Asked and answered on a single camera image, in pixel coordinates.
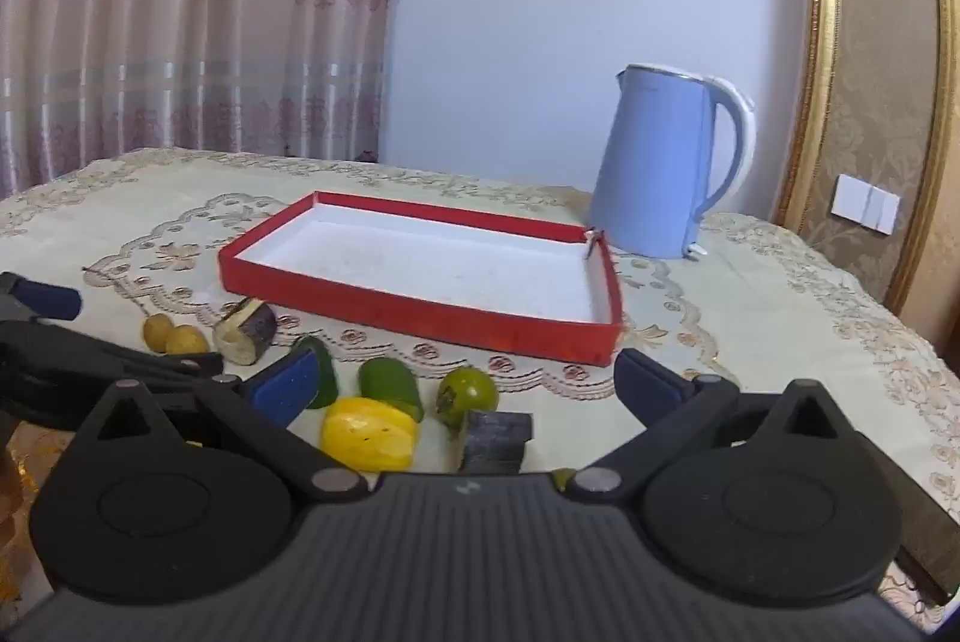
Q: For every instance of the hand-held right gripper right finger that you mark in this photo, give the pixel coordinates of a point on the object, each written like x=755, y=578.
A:
x=649, y=387

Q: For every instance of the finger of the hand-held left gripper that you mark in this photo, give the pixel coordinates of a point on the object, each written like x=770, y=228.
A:
x=90, y=353
x=45, y=301

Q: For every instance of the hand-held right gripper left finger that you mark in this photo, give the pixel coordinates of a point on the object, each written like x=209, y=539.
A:
x=285, y=387

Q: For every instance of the green cucumber piece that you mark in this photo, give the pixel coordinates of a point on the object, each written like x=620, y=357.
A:
x=326, y=376
x=386, y=383

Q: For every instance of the brown longan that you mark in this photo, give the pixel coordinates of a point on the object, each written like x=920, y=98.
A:
x=186, y=340
x=154, y=333

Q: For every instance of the purple sugarcane piece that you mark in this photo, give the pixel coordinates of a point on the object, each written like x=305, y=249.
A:
x=247, y=327
x=495, y=443

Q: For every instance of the yellow starfruit piece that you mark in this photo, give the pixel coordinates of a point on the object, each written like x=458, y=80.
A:
x=367, y=436

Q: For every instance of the red shallow tray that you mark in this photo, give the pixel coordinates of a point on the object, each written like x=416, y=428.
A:
x=450, y=267

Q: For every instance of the blue electric kettle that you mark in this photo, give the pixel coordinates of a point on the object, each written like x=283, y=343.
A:
x=652, y=162

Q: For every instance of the pink patterned curtain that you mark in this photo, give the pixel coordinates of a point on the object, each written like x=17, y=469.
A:
x=187, y=12

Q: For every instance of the white light switch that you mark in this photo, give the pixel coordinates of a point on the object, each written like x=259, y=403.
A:
x=866, y=203

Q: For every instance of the gold framed wall panel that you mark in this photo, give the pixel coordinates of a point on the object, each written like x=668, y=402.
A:
x=877, y=49

